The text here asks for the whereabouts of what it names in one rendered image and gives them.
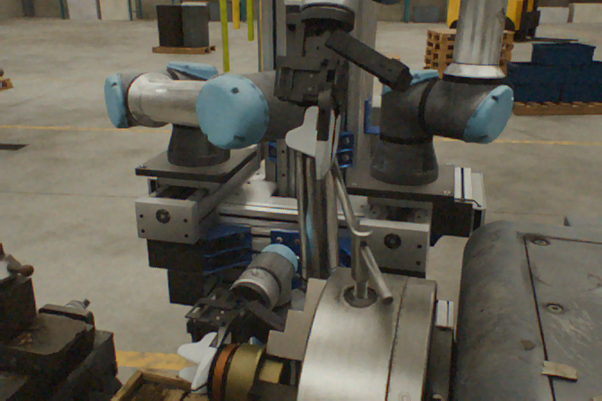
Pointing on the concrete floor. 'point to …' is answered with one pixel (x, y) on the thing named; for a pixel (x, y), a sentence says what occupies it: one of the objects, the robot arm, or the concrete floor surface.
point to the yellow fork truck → (530, 18)
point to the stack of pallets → (436, 45)
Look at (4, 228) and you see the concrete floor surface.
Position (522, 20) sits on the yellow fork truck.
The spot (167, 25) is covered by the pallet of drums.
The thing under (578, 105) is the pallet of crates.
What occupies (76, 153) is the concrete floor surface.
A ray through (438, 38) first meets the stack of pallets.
